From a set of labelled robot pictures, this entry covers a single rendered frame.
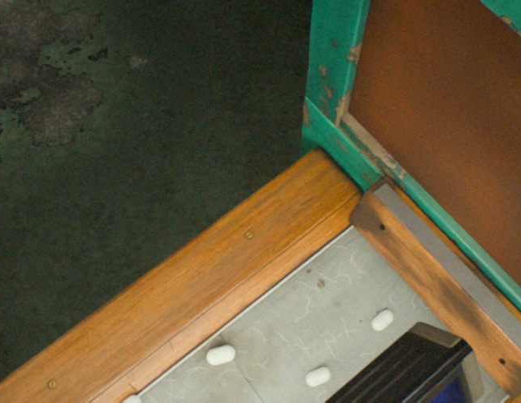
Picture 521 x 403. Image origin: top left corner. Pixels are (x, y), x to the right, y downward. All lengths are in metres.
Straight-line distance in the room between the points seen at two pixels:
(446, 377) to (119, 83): 1.57
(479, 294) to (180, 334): 0.37
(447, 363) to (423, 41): 0.30
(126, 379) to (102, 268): 0.88
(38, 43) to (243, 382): 1.43
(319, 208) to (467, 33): 0.40
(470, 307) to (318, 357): 0.21
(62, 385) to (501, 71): 0.63
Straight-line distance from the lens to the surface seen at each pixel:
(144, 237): 1.79
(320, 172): 0.98
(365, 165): 0.93
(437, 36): 0.67
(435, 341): 0.59
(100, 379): 0.92
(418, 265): 0.88
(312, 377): 0.91
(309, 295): 0.95
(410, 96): 0.77
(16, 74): 2.10
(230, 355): 0.91
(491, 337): 0.87
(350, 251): 0.97
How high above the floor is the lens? 1.65
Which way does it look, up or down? 67 degrees down
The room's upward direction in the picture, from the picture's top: 1 degrees counter-clockwise
